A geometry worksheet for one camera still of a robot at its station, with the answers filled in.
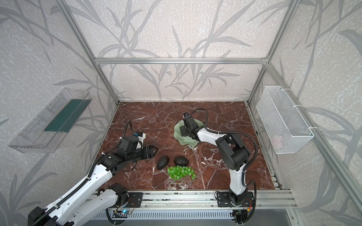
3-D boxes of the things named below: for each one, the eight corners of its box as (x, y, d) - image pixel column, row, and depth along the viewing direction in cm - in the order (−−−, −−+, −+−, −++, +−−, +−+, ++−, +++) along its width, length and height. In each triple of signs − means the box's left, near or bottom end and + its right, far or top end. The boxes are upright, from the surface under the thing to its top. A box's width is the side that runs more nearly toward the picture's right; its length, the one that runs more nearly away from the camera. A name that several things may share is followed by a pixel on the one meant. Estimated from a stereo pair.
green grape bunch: (168, 179, 82) (167, 177, 78) (169, 168, 86) (168, 165, 82) (195, 179, 82) (195, 177, 78) (195, 168, 86) (195, 165, 82)
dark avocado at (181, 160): (174, 167, 87) (173, 164, 83) (175, 159, 90) (174, 156, 86) (188, 167, 87) (188, 164, 83) (188, 159, 90) (188, 156, 86)
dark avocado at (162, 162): (157, 170, 86) (156, 167, 83) (159, 158, 91) (158, 155, 87) (168, 170, 86) (167, 167, 83) (169, 158, 91) (168, 155, 87)
